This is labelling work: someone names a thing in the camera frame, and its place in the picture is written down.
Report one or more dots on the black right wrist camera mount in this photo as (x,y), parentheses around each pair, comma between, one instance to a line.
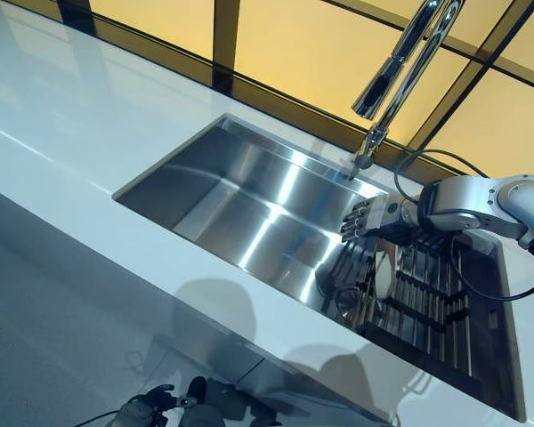
(427,200)

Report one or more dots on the cream ceramic plate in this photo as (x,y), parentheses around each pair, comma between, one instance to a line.
(382,276)

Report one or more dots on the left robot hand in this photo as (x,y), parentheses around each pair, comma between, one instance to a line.
(153,400)

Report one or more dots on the chrome gooseneck kitchen faucet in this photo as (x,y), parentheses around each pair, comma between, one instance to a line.
(382,84)

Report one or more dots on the yellow glass window dark frame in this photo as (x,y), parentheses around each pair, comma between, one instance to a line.
(293,44)

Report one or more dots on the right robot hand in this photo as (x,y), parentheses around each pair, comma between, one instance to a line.
(378,213)

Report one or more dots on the black dish drying rack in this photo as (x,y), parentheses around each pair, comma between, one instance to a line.
(427,289)

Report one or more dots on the stainless steel sink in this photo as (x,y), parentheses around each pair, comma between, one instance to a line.
(249,187)

